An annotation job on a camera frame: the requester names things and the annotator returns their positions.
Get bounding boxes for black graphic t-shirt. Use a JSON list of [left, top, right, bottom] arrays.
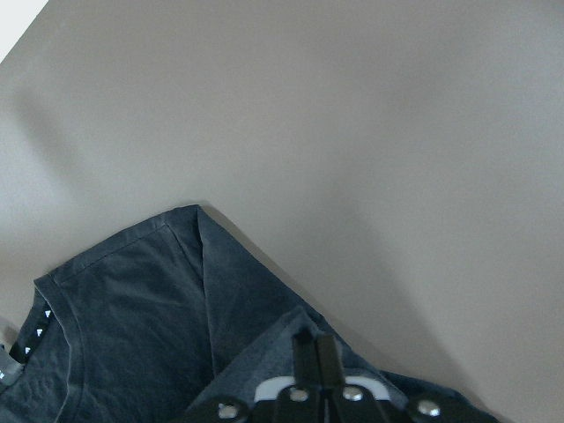
[[1, 205, 492, 422]]

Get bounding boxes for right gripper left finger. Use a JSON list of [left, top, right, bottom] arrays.
[[292, 329, 320, 385]]

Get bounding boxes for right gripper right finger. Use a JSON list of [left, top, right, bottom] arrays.
[[315, 334, 345, 388]]

